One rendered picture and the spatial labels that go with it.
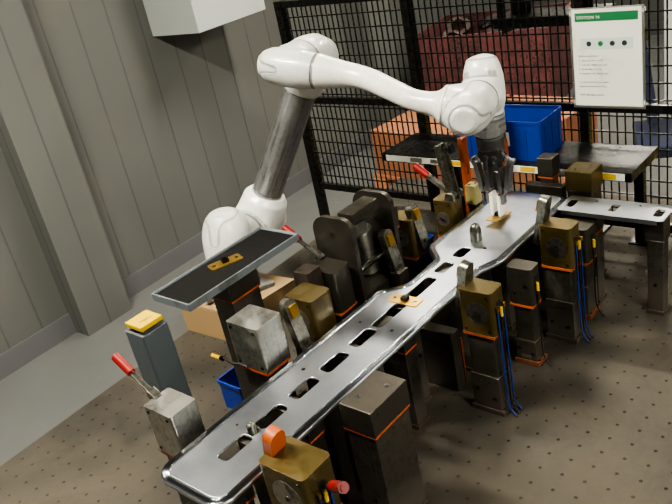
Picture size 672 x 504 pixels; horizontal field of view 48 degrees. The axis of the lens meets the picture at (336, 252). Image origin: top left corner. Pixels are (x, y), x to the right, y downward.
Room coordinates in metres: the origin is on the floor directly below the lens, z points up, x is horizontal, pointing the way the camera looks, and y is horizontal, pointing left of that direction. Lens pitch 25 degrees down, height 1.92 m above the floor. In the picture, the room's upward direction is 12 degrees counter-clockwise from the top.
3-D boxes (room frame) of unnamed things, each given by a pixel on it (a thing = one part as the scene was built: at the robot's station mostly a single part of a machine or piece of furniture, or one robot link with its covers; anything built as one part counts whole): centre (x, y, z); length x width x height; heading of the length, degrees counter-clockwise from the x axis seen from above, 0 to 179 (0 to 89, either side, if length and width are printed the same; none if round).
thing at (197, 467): (1.57, -0.13, 1.00); 1.38 x 0.22 x 0.02; 135
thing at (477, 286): (1.50, -0.32, 0.87); 0.12 x 0.07 x 0.35; 45
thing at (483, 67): (1.91, -0.46, 1.39); 0.13 x 0.11 x 0.16; 153
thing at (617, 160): (2.37, -0.63, 1.02); 0.90 x 0.22 x 0.03; 45
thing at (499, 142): (1.92, -0.47, 1.21); 0.08 x 0.07 x 0.09; 45
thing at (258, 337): (1.48, 0.22, 0.90); 0.13 x 0.08 x 0.41; 45
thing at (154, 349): (1.48, 0.44, 0.92); 0.08 x 0.08 x 0.44; 45
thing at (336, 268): (1.71, 0.04, 0.89); 0.12 x 0.07 x 0.38; 45
